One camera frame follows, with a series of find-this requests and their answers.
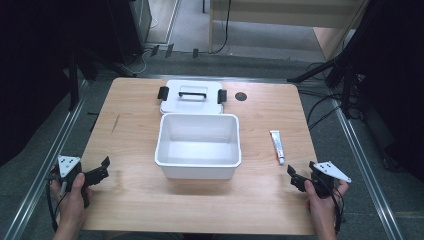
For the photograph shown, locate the aluminium floor rail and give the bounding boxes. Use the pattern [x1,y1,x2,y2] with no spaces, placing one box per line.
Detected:
[1,79,90,240]
[328,87,406,240]

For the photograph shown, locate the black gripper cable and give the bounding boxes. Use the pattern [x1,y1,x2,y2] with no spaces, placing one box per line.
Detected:
[328,179,346,235]
[45,166,69,233]

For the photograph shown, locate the person's right hand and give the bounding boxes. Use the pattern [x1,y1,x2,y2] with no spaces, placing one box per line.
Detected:
[303,179,350,228]

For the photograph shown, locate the white lid with black handle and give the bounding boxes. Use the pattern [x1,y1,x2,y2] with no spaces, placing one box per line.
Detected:
[157,79,228,116]

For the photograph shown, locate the white floor cable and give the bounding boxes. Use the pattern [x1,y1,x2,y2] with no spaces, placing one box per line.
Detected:
[131,15,160,75]

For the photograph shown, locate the black hanging cable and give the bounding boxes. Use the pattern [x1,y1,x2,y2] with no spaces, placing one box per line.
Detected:
[213,0,233,55]

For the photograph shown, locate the person's left hand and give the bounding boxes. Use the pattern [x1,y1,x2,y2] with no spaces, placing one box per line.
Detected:
[49,172,94,225]

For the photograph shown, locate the white plastic storage box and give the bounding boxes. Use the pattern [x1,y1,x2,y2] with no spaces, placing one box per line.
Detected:
[154,112,243,180]

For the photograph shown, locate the black tripod stand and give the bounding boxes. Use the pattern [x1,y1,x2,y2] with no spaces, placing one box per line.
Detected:
[286,0,368,120]

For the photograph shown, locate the black curtain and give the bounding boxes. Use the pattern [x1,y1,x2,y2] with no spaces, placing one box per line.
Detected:
[346,0,424,183]
[0,0,116,168]

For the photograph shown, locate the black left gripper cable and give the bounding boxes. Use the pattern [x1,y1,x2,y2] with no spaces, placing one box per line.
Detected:
[45,166,69,233]

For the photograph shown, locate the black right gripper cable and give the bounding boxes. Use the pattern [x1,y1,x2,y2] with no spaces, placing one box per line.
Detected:
[328,179,346,235]

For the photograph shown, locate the black floor cables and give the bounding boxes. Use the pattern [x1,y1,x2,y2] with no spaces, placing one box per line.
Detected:
[299,61,364,132]

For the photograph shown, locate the light wooden furniture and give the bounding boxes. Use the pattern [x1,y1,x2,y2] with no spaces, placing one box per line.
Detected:
[208,0,370,62]

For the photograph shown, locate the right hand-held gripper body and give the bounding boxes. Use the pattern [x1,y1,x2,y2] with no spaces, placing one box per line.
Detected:
[299,160,353,200]

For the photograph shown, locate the white ointment tube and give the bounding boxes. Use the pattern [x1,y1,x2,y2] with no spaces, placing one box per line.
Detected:
[269,129,286,166]

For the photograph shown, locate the black cabinet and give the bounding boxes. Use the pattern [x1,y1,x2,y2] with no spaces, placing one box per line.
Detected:
[106,0,153,66]

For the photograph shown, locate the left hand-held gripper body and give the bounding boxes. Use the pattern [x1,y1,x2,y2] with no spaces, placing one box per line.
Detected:
[56,154,105,209]

